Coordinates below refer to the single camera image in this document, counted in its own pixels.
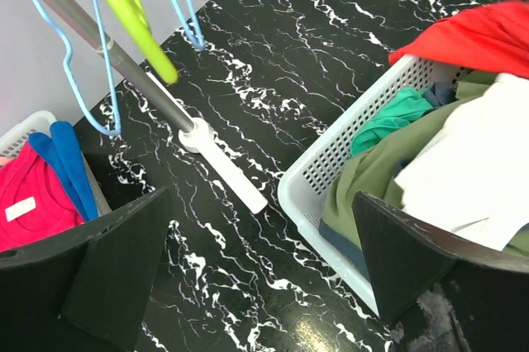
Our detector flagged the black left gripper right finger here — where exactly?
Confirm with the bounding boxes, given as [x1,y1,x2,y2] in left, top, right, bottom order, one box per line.
[352,193,528,351]

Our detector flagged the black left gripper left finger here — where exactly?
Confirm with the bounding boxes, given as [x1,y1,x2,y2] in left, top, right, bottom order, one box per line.
[1,188,172,351]

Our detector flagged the white tank top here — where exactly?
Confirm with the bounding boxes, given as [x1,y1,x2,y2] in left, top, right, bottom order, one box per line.
[395,74,528,250]

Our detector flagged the olive green tank top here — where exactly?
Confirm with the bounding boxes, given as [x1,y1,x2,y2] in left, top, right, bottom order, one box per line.
[318,70,529,278]

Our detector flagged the light blue wire hanger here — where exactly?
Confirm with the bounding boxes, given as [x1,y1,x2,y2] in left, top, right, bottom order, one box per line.
[5,0,122,138]

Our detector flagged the red tank top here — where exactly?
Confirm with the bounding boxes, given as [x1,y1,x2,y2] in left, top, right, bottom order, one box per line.
[388,0,528,78]

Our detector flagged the lime green hanger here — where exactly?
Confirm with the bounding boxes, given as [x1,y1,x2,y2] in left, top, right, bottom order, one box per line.
[106,0,179,83]

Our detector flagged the navy blue tank top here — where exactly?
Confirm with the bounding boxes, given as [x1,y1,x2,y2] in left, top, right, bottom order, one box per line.
[422,82,455,109]

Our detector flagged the folded clothes stack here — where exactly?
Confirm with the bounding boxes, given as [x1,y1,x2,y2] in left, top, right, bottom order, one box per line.
[1,121,99,251]

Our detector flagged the small white basket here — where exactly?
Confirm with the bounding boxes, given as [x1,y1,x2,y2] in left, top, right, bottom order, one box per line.
[1,110,112,216]

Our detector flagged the white plastic mesh basket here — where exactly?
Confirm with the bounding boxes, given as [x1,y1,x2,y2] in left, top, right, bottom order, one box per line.
[278,55,464,316]

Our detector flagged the metal clothes rack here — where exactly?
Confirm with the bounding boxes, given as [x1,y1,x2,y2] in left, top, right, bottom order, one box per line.
[0,0,507,215]

